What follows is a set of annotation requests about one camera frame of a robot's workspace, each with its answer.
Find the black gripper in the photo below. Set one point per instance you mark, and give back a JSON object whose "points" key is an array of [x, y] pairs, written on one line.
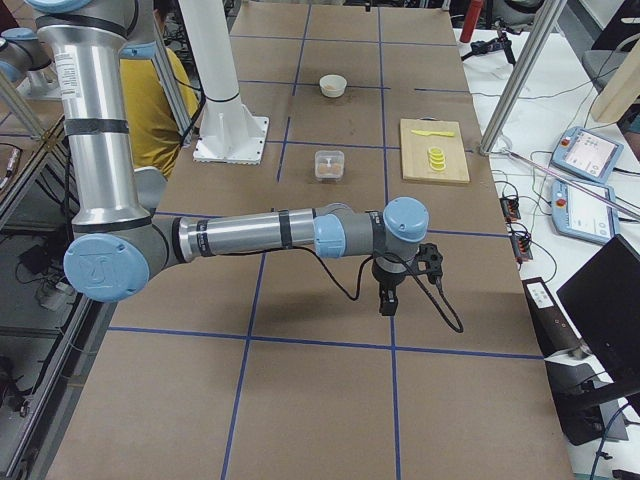
{"points": [[386, 278]]}

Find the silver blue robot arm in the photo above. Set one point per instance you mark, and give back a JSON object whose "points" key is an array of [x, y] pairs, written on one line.
{"points": [[119, 246]]}

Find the clear plastic egg box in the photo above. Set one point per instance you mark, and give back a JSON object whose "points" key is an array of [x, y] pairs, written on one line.
{"points": [[328, 159]]}

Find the black electronics box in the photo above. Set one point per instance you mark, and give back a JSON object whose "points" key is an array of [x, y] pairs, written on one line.
{"points": [[552, 328]]}

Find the small circuit board lower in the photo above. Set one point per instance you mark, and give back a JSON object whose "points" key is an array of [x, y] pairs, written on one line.
{"points": [[521, 245]]}

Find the small circuit board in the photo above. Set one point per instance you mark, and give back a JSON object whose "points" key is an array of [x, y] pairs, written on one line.
{"points": [[521, 245], [510, 209]]}

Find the small circuit board upper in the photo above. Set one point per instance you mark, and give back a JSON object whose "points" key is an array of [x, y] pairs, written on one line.
{"points": [[510, 209]]}

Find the bamboo cutting board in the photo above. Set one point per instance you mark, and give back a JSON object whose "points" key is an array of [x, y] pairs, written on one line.
{"points": [[415, 158]]}

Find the yellow plastic knife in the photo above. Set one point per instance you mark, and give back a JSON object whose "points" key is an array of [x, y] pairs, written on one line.
{"points": [[426, 133]]}

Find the long metal grabber stick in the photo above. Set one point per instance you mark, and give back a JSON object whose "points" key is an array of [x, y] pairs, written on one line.
{"points": [[574, 184]]}

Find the near blue teach pendant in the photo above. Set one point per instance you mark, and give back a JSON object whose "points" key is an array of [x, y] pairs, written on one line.
{"points": [[579, 215]]}

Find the blue teach pendant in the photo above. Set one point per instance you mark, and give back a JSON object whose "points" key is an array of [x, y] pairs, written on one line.
{"points": [[579, 215], [586, 154]]}

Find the black monitor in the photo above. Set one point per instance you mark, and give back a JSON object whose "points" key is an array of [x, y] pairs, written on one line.
{"points": [[602, 301]]}

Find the white ceramic bowl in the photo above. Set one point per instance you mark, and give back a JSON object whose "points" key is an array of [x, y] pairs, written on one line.
{"points": [[338, 81]]}

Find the far blue teach pendant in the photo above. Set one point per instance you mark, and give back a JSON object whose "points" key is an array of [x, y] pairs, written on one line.
{"points": [[586, 154]]}

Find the black tripod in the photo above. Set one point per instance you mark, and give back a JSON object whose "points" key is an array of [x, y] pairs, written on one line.
{"points": [[501, 43]]}

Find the person in yellow shirt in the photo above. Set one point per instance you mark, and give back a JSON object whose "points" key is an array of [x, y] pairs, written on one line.
{"points": [[154, 135]]}

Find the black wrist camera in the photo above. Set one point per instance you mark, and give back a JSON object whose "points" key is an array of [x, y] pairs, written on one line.
{"points": [[429, 262]]}

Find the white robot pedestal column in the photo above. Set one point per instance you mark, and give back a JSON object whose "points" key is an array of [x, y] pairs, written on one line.
{"points": [[228, 132]]}

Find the aluminium frame post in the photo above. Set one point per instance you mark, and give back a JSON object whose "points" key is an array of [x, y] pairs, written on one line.
{"points": [[536, 40]]}

